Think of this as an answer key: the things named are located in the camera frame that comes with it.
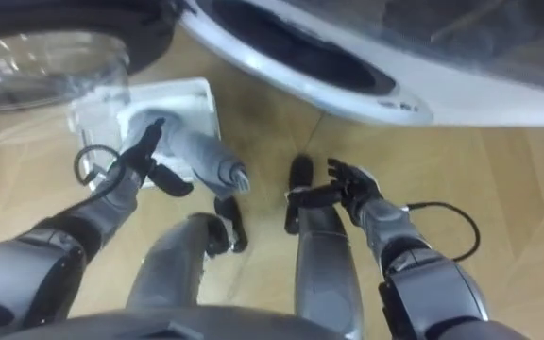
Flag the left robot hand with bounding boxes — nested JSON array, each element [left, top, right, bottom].
[[118, 116, 196, 198]]

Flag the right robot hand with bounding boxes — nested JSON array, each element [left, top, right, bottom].
[[284, 157, 384, 224]]

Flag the grey garment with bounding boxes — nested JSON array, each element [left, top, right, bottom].
[[124, 109, 252, 200]]

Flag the white plastic laundry basket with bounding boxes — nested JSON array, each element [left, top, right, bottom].
[[68, 77, 221, 191]]

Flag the robot legs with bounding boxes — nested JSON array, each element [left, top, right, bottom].
[[125, 154, 366, 340]]

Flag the black round washer door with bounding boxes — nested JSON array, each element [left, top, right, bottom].
[[0, 0, 182, 147]]

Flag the white washing machine tower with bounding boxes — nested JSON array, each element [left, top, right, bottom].
[[177, 0, 544, 128]]

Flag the robot body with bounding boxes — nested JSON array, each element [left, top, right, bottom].
[[0, 304, 351, 340]]

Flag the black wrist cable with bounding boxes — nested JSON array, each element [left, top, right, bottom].
[[399, 201, 483, 264], [72, 144, 129, 212]]

